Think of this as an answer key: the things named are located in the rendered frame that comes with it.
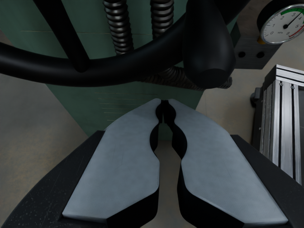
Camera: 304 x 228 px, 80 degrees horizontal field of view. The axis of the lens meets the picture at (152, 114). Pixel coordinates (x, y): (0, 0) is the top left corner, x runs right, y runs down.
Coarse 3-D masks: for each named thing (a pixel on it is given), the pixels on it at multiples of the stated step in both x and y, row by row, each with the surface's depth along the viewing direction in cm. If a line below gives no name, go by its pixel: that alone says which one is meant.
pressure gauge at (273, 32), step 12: (276, 0) 25; (288, 0) 24; (300, 0) 23; (264, 12) 26; (276, 12) 24; (288, 12) 24; (300, 12) 24; (264, 24) 26; (276, 24) 26; (300, 24) 26; (264, 36) 27; (276, 36) 27; (288, 36) 27
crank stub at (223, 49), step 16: (192, 0) 10; (208, 0) 10; (192, 16) 9; (208, 16) 9; (192, 32) 9; (208, 32) 8; (224, 32) 8; (192, 48) 8; (208, 48) 8; (224, 48) 8; (192, 64) 8; (208, 64) 8; (224, 64) 8; (192, 80) 9; (208, 80) 8; (224, 80) 9
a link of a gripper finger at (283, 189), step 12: (240, 144) 8; (252, 156) 7; (264, 156) 7; (264, 168) 7; (276, 168) 7; (264, 180) 6; (276, 180) 6; (288, 180) 6; (276, 192) 6; (288, 192) 6; (300, 192) 6; (288, 204) 5; (300, 204) 5; (288, 216) 5; (300, 216) 5
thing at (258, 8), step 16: (256, 0) 35; (240, 16) 33; (256, 16) 33; (240, 32) 31; (256, 32) 31; (240, 48) 33; (256, 48) 33; (272, 48) 33; (240, 64) 36; (256, 64) 36
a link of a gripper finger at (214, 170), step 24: (168, 120) 11; (192, 120) 9; (192, 144) 8; (216, 144) 8; (192, 168) 6; (216, 168) 7; (240, 168) 7; (192, 192) 6; (216, 192) 6; (240, 192) 6; (264, 192) 6; (192, 216) 6; (216, 216) 5; (240, 216) 5; (264, 216) 5
